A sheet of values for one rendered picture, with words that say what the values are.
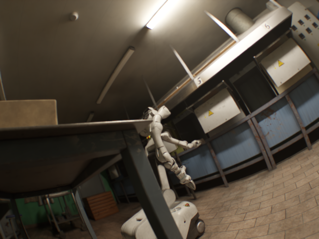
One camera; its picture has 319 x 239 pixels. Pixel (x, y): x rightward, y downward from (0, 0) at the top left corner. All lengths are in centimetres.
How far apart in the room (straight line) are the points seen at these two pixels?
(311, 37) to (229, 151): 251
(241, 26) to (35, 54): 312
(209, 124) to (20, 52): 282
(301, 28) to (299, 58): 107
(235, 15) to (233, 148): 223
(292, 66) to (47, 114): 211
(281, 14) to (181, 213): 239
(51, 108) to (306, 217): 125
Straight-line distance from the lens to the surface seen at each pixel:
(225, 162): 231
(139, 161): 30
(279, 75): 198
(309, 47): 293
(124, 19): 200
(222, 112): 202
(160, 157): 119
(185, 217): 118
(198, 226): 134
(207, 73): 197
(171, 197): 131
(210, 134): 223
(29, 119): 27
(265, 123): 211
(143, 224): 111
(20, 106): 29
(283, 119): 212
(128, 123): 28
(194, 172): 262
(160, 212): 31
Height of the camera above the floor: 74
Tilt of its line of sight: 18 degrees up
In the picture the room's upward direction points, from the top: 24 degrees counter-clockwise
